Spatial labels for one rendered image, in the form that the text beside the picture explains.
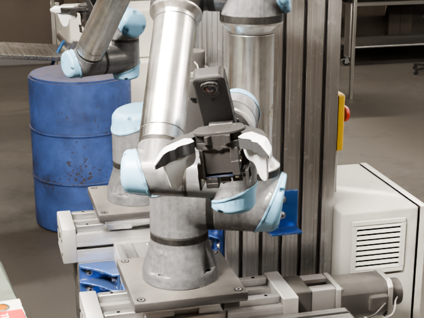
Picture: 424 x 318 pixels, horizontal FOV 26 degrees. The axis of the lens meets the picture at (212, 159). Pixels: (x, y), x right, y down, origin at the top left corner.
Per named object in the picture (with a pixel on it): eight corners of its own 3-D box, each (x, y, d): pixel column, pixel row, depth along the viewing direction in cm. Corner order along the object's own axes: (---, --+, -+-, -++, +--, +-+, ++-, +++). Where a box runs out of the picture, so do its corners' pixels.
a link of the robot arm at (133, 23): (123, 42, 242) (122, 9, 239) (103, 36, 250) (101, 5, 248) (149, 39, 246) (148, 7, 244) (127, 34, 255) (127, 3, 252)
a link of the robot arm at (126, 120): (103, 157, 229) (101, 104, 225) (149, 148, 236) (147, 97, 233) (127, 168, 220) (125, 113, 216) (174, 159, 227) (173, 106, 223)
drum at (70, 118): (128, 197, 582) (124, 58, 557) (142, 231, 527) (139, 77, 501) (33, 204, 570) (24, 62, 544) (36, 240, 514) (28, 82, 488)
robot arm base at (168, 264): (207, 257, 193) (207, 212, 191) (225, 286, 179) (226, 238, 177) (135, 264, 190) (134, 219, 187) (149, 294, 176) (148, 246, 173)
